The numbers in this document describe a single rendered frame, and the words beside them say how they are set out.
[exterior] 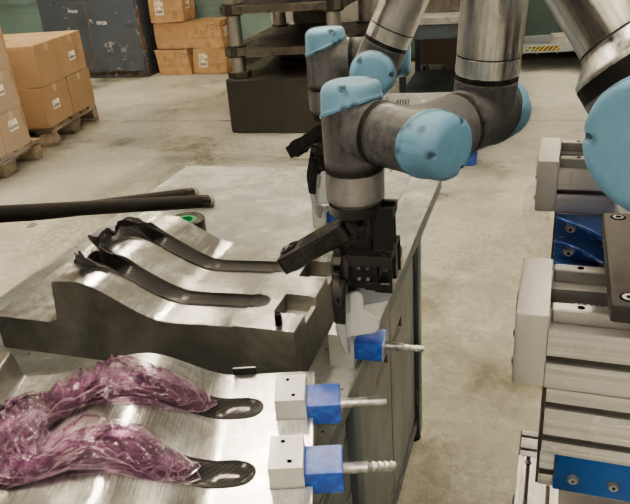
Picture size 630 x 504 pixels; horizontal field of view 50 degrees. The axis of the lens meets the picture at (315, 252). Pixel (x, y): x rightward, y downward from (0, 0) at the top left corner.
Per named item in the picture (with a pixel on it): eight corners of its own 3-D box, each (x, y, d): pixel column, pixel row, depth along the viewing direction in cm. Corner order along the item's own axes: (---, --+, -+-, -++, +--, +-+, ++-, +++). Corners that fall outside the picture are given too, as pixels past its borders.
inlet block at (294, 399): (385, 405, 84) (384, 369, 82) (389, 432, 80) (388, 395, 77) (280, 410, 85) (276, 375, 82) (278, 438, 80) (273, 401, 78)
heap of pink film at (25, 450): (220, 389, 85) (211, 336, 81) (197, 497, 69) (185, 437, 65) (16, 400, 86) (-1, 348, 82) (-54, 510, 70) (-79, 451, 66)
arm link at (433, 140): (496, 98, 75) (420, 87, 83) (429, 121, 69) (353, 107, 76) (493, 166, 78) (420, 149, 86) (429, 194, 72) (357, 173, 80)
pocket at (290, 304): (317, 318, 99) (315, 296, 98) (306, 338, 95) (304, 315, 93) (288, 315, 101) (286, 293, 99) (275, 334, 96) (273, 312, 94)
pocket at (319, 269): (337, 283, 108) (336, 262, 107) (328, 299, 104) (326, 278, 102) (310, 281, 110) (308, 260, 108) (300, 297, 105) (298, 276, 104)
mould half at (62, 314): (348, 295, 115) (344, 222, 110) (299, 387, 93) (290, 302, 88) (97, 272, 131) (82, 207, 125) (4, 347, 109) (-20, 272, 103)
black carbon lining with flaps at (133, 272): (300, 272, 109) (295, 218, 105) (263, 325, 96) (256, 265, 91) (114, 257, 120) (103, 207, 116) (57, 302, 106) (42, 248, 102)
